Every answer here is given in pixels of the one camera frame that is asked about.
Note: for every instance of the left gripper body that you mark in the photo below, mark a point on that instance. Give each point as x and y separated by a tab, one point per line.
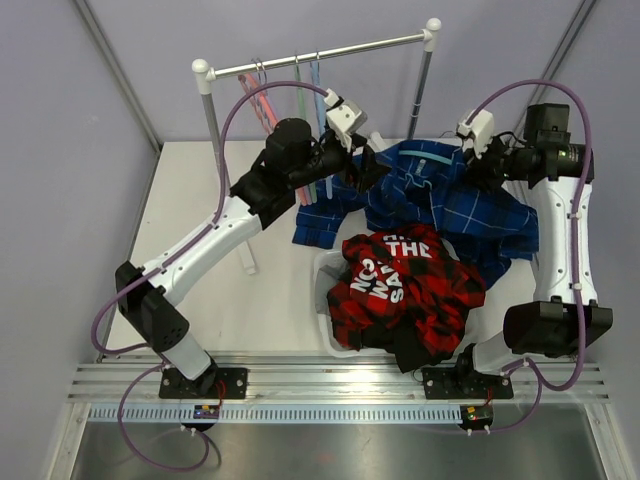
334	157

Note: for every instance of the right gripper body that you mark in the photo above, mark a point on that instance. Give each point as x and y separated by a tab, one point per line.
496	165

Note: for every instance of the mint green hanger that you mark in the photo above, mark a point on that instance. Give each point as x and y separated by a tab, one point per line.
302	115

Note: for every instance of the teal hanger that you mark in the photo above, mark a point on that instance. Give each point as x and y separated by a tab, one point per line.
424	169

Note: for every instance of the blue plaid shirt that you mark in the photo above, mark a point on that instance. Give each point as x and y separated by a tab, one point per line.
489	230

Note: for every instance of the light blue hanger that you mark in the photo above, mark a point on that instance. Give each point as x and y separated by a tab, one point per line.
320	115

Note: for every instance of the lilac hanger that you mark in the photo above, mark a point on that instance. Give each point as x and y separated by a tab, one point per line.
260	102

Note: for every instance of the pink hanger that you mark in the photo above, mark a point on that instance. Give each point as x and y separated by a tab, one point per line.
240	79

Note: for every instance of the red black plaid shirt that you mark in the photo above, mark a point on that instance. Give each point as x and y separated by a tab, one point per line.
405	276

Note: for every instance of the black plain shirt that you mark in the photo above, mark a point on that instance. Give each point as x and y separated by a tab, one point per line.
402	342

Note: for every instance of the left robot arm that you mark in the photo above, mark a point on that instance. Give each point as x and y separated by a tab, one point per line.
148	296

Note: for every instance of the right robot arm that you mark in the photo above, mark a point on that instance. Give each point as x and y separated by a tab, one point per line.
564	316

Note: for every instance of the white plastic basket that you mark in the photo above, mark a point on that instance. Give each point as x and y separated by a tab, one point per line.
321	307

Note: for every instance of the clothes rack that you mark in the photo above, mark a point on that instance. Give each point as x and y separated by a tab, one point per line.
320	55

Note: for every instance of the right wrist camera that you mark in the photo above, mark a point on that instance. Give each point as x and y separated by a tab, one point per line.
476	130

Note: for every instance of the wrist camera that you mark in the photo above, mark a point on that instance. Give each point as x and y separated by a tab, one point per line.
476	130
343	117

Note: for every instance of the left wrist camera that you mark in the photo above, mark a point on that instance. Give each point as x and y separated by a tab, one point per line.
343	117

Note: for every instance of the aluminium rail base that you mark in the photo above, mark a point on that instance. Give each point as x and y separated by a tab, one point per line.
303	389

